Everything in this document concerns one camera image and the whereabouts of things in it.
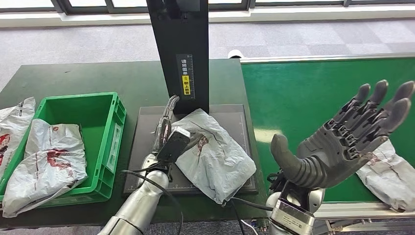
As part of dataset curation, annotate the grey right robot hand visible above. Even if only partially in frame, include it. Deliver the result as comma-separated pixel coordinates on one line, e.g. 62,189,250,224
270,79,415,190

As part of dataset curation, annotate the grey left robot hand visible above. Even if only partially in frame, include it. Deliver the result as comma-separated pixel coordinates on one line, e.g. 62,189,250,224
151,94,206,156

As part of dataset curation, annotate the grey parcel bag red print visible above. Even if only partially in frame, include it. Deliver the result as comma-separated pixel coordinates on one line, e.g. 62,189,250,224
171,108,257,205
0,96,36,179
1,118,88,219
355,139,415,213

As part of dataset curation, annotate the green conveyor belt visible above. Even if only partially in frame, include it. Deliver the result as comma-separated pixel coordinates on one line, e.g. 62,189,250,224
241,57,415,204

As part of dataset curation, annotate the black inbound scanner machine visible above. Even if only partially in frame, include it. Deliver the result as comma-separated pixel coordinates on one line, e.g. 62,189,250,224
122,0,259,198

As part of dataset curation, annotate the green plastic crate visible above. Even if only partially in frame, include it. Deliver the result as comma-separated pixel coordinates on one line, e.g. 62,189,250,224
0,92,127,208

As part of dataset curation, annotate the dark green table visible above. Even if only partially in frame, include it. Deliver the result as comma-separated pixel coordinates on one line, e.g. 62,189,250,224
0,59,271,229

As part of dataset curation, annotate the white window sill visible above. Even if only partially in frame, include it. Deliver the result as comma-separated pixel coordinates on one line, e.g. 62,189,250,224
0,3,415,28

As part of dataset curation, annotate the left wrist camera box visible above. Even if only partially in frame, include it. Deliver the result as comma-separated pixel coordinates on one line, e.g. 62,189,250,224
157,126,191,165

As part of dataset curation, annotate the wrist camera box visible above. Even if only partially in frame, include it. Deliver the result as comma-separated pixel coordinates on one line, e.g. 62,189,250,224
269,198,316,235
157,126,191,165

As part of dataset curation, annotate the aluminium conveyor frame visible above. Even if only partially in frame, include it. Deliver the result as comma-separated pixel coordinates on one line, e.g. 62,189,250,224
240,52,415,235

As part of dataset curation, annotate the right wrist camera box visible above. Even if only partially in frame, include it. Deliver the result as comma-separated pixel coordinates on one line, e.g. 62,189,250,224
269,198,316,235

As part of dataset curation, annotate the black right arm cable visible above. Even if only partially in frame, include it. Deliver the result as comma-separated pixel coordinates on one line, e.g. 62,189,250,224
222,196,274,235

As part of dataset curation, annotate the thin white cable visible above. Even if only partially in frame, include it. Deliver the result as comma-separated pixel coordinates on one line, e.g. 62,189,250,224
241,220,261,235

